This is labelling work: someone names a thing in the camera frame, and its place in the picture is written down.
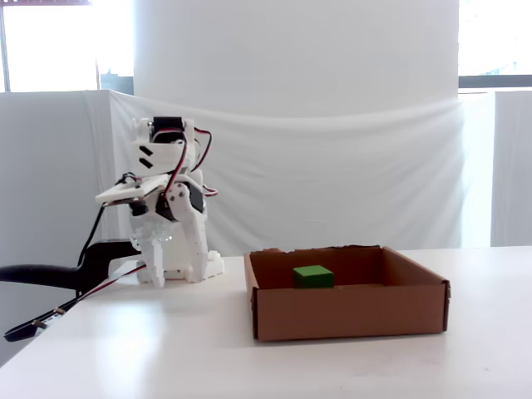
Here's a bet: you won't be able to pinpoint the thin red white cable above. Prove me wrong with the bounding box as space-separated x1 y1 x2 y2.
53 265 147 313

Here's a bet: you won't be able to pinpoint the white round column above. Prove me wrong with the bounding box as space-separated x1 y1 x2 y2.
132 0 461 111

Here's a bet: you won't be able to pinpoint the white cloth backdrop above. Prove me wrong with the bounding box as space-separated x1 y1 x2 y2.
108 89 496 255

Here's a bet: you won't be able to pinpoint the black chair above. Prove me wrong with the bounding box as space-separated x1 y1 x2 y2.
0 239 145 294

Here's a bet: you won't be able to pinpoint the green cube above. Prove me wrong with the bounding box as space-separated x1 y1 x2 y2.
292 264 336 290

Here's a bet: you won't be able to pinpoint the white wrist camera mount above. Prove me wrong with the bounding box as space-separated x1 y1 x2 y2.
95 174 172 217

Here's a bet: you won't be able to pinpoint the brown cardboard box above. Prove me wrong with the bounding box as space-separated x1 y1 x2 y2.
244 244 452 342

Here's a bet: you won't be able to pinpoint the red black white servo cable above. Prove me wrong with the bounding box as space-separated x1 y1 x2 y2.
164 136 190 204
192 130 214 170

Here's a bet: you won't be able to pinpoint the bright window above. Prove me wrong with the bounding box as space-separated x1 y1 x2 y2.
0 0 135 93
458 0 532 91

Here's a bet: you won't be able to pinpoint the black camera cable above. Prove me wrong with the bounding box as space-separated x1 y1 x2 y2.
76 174 142 298

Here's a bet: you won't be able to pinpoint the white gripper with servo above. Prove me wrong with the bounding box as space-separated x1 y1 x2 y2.
140 170 209 290

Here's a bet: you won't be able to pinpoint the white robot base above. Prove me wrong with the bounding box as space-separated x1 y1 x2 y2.
136 249 226 286

